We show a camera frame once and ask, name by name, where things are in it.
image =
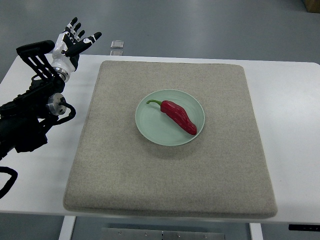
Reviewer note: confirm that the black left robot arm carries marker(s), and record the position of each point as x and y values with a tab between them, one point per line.
25	121

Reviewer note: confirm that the white table left leg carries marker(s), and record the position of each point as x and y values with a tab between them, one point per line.
67	228

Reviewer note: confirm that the white table right leg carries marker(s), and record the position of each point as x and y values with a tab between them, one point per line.
256	231

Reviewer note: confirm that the white table leg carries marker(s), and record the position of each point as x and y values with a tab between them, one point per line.
256	231
67	228

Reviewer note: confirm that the beige fabric mat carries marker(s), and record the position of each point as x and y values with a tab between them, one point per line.
222	172

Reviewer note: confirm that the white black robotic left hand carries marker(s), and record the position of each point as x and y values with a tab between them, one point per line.
68	46

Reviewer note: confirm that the light green plate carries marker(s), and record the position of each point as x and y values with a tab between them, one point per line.
159	128

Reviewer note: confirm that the cardboard box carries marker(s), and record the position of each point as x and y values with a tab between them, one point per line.
312	6

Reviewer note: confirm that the red pepper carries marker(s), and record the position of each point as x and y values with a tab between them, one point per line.
178	114

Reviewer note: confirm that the black table control panel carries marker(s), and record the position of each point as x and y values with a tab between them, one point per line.
304	227

